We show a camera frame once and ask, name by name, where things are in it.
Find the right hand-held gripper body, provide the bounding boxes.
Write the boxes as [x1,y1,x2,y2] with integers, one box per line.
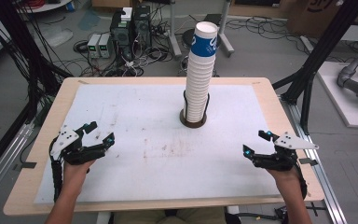
[251,132,320,172]

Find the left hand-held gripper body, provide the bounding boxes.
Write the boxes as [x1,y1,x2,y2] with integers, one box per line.
[48,124,108,166]

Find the black wire cup holder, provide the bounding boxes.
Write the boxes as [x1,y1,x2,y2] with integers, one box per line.
[179,90,211,129]

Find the stack of paper cups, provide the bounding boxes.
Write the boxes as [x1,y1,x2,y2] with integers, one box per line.
[185,21,220,123]

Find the person's right hand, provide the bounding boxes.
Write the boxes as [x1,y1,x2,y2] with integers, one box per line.
[266,167,300,189]

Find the person's left hand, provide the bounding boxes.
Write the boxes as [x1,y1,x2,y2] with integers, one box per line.
[62,159,96,189]

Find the black tape piece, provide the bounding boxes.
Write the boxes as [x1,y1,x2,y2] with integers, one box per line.
[298,158,319,166]
[12,161,37,172]

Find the white foam mat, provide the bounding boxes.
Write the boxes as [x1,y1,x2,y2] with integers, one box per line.
[34,83,293,204]

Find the small electronic board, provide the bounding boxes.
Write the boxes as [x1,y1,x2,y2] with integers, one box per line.
[274,204,290,223]

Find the grey power supply unit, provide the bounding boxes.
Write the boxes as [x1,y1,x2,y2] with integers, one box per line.
[98,33,115,59]
[87,33,102,59]

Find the white platform board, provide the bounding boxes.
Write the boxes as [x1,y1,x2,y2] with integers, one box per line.
[316,61,358,129]

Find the person's khaki trousers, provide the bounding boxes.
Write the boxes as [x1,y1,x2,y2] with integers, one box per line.
[113,207,227,224]

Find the black computer tower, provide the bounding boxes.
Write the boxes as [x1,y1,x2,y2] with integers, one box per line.
[132,6,153,49]
[110,7,134,60]

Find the grey metal stand leg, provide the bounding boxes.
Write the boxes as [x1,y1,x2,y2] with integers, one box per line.
[167,0,183,59]
[217,0,236,59]

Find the black round stool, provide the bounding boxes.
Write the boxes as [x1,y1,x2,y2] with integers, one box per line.
[181,27,222,52]

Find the brown cardboard box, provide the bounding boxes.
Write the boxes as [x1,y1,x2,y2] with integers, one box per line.
[287,0,358,38]

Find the dark flat device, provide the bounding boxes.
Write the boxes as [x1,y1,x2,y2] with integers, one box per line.
[200,13,223,24]

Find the black sleeved gripper cable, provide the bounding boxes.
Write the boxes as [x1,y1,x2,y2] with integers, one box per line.
[293,161,309,200]
[48,136,64,203]

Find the aluminium rail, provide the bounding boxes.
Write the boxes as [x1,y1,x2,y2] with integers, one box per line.
[0,122,35,208]
[279,96,349,224]

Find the tangle of floor cables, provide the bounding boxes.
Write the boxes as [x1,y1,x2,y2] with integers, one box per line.
[73,36,175,78]

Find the black metal frame post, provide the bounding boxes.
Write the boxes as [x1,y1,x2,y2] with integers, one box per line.
[0,0,73,125]
[271,0,358,134]

